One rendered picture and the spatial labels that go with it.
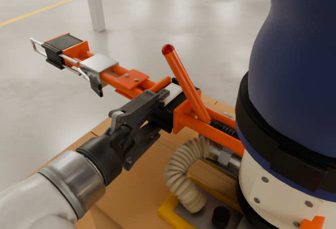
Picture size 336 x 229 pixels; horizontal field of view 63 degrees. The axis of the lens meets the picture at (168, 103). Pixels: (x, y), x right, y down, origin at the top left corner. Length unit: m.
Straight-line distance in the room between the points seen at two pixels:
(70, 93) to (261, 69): 2.42
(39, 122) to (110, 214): 1.93
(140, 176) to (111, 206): 0.08
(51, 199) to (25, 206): 0.03
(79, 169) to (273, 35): 0.29
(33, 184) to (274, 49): 0.33
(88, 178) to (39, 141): 1.87
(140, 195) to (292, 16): 0.42
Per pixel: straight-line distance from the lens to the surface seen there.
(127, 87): 0.57
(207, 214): 0.52
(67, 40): 0.77
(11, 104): 2.73
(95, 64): 0.66
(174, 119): 0.49
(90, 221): 1.12
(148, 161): 0.61
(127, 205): 0.55
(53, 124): 2.36
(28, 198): 0.38
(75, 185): 0.40
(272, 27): 0.31
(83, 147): 0.43
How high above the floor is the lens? 1.51
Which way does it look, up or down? 39 degrees down
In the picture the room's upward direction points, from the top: straight up
